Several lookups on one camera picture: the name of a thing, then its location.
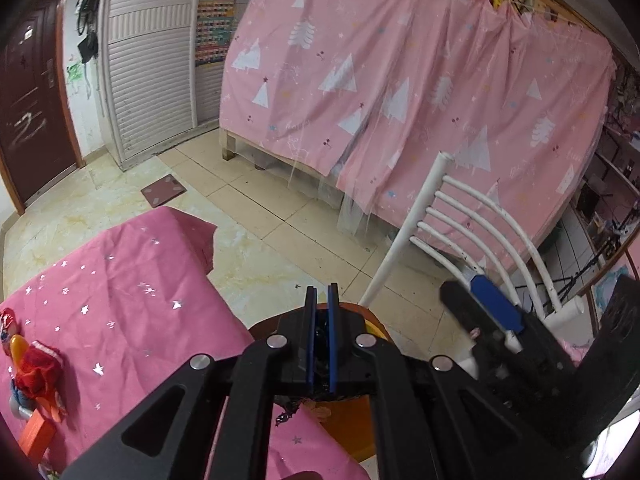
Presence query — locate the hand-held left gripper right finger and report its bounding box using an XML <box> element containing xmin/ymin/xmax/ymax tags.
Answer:
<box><xmin>328</xmin><ymin>284</ymin><xmax>591</xmax><ymax>480</ymax></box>

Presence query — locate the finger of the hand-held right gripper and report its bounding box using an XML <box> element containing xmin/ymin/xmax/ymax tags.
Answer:
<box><xmin>439</xmin><ymin>274</ymin><xmax>526</xmax><ymax>348</ymax></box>

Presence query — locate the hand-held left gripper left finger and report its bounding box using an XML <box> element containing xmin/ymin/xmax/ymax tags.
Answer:
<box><xmin>60</xmin><ymin>286</ymin><xmax>317</xmax><ymax>480</ymax></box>

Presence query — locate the orange cardboard box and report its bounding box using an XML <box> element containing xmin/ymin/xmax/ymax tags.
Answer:
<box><xmin>19</xmin><ymin>414</ymin><xmax>57</xmax><ymax>461</ymax></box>

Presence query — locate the white mosquito net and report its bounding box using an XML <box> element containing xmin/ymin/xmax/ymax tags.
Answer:
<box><xmin>287</xmin><ymin>157</ymin><xmax>386</xmax><ymax>236</ymax></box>

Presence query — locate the white slatted chair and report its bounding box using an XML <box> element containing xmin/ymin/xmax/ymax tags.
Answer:
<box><xmin>359</xmin><ymin>152</ymin><xmax>593</xmax><ymax>376</ymax></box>

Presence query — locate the pink star-print tablecloth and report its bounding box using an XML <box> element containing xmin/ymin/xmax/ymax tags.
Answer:
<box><xmin>0</xmin><ymin>206</ymin><xmax>371</xmax><ymax>480</ymax></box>

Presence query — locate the cluttered shelf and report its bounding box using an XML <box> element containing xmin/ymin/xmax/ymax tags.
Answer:
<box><xmin>575</xmin><ymin>50</ymin><xmax>640</xmax><ymax>281</ymax></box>

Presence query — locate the pink tree-print curtain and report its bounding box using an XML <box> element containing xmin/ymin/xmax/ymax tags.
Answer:
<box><xmin>220</xmin><ymin>0</ymin><xmax>618</xmax><ymax>281</ymax></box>

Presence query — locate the red cloth doll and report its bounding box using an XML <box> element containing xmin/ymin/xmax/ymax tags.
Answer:
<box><xmin>0</xmin><ymin>307</ymin><xmax>68</xmax><ymax>423</ymax></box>

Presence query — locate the white louvered wardrobe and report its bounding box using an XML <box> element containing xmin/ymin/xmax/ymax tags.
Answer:
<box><xmin>97</xmin><ymin>0</ymin><xmax>236</xmax><ymax>171</ymax></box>

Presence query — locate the dark brown door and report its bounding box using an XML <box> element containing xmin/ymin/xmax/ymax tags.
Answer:
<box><xmin>0</xmin><ymin>0</ymin><xmax>83</xmax><ymax>216</ymax></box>

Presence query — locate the black hanging bag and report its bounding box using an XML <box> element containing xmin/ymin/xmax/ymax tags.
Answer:
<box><xmin>77</xmin><ymin>32</ymin><xmax>100</xmax><ymax>65</ymax></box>

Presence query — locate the wooden bed frame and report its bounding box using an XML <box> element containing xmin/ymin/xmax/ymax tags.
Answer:
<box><xmin>220</xmin><ymin>127</ymin><xmax>341</xmax><ymax>176</ymax></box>

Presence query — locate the colourful wall poster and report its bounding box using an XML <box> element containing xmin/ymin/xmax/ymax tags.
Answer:
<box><xmin>194</xmin><ymin>0</ymin><xmax>237</xmax><ymax>67</ymax></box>

